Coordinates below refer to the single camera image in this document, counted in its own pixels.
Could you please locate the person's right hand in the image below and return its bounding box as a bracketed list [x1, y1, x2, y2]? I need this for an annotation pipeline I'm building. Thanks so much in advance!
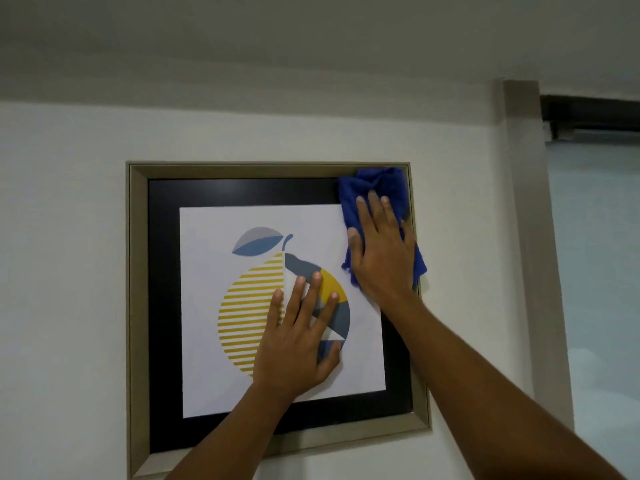
[347, 190, 422, 308]

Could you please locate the person's left hand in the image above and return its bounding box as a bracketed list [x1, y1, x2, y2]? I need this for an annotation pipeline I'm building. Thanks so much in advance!
[251, 272, 348, 403]

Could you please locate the blue cleaning cloth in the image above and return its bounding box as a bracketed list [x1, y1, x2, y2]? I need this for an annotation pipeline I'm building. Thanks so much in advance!
[338, 167, 428, 290]

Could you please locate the framed fruit art picture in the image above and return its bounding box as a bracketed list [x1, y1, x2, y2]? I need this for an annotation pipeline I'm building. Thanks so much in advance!
[125, 161, 433, 480]

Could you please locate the person's left forearm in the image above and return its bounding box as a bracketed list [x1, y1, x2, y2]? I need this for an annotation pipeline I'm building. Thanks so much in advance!
[165, 382, 297, 480]

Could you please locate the person's right forearm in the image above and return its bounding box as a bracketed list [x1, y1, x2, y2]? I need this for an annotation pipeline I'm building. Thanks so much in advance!
[379, 293, 628, 480]

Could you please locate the pale translucent window blind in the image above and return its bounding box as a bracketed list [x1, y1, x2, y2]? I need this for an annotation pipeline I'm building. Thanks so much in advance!
[544, 131, 640, 480]

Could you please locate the black roller blind housing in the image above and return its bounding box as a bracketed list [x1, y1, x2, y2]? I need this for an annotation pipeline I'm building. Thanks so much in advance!
[540, 94, 640, 141]

